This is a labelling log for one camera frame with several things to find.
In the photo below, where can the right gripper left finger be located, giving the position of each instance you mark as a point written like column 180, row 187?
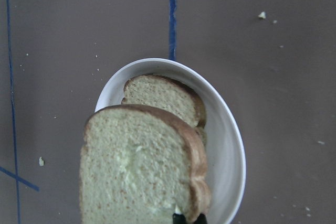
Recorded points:
column 178, row 219

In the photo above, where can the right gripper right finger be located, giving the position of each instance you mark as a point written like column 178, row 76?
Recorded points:
column 201, row 219

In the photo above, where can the white round plate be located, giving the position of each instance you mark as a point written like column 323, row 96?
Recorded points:
column 226, row 175

